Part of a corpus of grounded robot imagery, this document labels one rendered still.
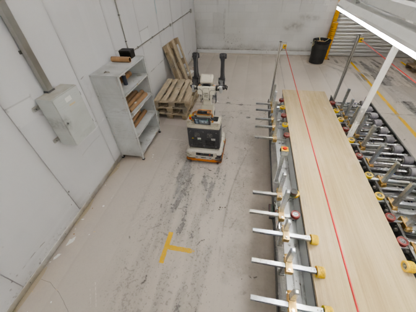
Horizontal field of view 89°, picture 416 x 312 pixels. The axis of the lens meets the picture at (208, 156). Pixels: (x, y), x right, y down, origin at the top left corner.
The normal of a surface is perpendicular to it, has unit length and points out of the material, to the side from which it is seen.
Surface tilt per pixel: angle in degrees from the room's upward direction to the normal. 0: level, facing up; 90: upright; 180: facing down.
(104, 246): 0
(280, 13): 90
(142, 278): 0
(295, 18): 90
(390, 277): 0
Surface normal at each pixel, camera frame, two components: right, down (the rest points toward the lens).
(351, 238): -0.04, -0.74
